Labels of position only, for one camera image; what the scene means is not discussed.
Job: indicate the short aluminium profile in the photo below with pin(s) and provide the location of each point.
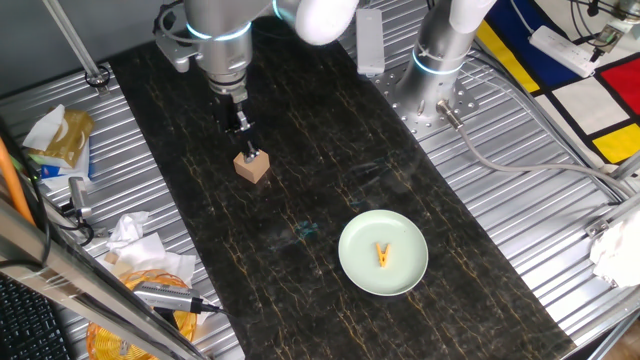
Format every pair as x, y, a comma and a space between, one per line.
630, 167

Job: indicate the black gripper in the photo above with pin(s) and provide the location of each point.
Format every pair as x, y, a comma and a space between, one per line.
232, 112

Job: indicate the black keyboard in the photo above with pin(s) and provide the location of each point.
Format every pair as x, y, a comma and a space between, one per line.
25, 330

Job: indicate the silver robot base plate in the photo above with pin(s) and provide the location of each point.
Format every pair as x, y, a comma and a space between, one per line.
430, 128

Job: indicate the crumpled white tissue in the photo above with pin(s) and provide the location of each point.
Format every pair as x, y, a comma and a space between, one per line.
125, 230

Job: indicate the colourful mondrian pattern cloth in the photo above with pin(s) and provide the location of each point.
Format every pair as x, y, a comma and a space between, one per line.
585, 105

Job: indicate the orange tube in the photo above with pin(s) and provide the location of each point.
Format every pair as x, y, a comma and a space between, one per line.
12, 185

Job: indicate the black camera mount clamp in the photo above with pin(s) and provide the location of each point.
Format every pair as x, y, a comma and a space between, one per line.
82, 227

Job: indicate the silver ribbed depth camera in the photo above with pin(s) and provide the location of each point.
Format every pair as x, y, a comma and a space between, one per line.
165, 297

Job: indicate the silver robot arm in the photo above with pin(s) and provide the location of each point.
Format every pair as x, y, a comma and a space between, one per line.
225, 50

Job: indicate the large tan wooden block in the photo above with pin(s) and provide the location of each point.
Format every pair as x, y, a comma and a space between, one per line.
252, 173

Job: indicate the thin metal pole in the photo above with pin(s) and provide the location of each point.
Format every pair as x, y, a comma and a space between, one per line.
75, 45

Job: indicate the aluminium frame bar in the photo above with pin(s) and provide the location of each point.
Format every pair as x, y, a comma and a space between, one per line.
75, 280

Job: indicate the blue and white box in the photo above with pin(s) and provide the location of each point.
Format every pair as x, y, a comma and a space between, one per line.
55, 172

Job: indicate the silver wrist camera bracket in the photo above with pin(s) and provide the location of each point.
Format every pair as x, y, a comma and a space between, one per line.
175, 55

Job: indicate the small pale wooden block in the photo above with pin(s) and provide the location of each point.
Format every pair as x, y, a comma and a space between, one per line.
123, 269

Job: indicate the orange wicker basket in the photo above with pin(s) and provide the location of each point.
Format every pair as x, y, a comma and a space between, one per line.
105, 345

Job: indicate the black marble pattern mat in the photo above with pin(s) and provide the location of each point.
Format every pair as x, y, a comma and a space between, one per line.
300, 210

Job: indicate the white tissue sheet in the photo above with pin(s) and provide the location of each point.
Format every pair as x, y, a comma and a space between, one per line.
45, 130

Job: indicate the white crumpled cloth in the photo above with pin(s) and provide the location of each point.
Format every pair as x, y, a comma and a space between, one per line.
617, 255

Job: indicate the aluminium profile with bracket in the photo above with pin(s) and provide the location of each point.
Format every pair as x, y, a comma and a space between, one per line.
615, 212

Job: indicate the tiny pale wooden block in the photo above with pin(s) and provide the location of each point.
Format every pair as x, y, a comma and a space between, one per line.
111, 258

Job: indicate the gold tissue pack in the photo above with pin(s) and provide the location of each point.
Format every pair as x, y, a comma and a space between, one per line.
70, 140

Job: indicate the pale green plate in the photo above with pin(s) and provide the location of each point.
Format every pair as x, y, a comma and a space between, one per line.
365, 240

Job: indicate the orange clothespin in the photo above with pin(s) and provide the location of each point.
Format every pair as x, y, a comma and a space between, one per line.
382, 261

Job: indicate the small silver camera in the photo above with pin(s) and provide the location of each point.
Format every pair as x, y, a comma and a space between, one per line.
79, 195

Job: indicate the white power strip with plug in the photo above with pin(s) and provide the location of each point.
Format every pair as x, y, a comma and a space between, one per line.
560, 50

